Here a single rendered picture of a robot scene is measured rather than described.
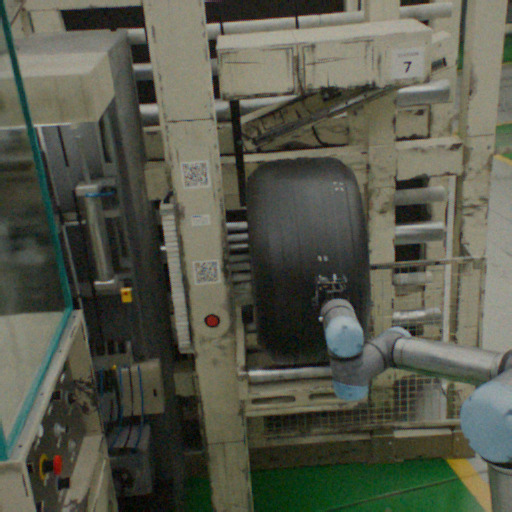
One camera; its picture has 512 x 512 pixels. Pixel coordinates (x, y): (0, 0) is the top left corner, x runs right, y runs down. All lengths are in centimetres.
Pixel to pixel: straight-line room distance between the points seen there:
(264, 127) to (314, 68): 28
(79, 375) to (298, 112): 104
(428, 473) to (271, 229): 163
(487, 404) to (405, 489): 186
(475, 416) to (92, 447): 105
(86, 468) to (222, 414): 53
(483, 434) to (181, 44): 114
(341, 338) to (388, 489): 167
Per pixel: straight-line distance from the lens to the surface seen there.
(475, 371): 152
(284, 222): 188
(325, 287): 172
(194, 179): 197
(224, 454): 242
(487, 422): 133
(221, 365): 223
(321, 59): 217
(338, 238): 187
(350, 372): 159
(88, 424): 204
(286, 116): 234
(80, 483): 193
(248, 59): 216
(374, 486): 315
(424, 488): 316
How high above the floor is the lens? 211
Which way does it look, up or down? 25 degrees down
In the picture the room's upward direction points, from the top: 4 degrees counter-clockwise
